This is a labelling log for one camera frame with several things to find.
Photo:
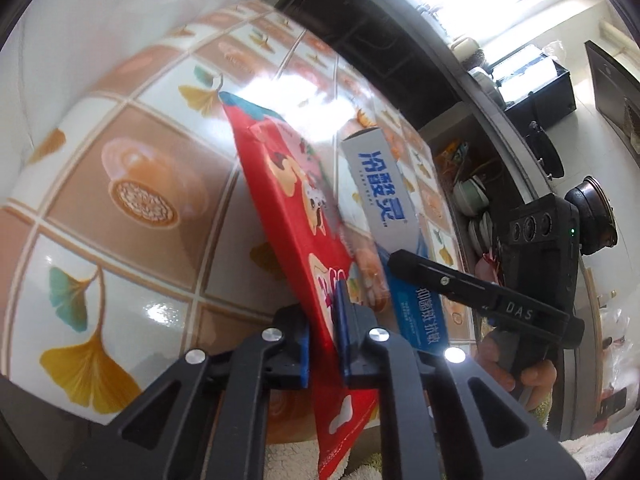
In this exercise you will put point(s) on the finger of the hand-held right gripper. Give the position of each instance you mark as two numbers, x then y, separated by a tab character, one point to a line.
440	280

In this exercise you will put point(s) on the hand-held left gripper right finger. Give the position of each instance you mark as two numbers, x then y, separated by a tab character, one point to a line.
360	350

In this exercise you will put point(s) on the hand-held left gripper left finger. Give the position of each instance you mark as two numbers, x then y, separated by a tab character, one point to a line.
280	355

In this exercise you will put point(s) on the blue white box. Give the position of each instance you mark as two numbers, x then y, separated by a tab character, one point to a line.
380	180

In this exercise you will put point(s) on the red snack bag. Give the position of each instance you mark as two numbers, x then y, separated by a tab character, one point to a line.
285	200

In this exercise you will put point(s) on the person's right hand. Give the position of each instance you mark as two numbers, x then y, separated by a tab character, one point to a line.
535	380

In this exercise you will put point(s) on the stack of white plates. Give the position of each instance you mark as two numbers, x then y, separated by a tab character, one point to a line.
481	235

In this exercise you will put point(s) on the black cooking pots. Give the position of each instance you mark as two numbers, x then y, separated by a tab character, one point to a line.
595	215

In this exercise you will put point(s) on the green white bowl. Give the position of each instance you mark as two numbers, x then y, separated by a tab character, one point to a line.
470	195

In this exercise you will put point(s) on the black wok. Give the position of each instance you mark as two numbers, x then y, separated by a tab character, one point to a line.
545	150

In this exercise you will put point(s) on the orange snack packet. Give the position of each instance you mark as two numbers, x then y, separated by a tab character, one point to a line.
452	155

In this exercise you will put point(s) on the black range hood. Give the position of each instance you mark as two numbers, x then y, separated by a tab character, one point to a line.
615	90

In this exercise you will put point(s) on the concrete counter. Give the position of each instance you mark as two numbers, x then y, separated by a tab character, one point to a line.
435	75

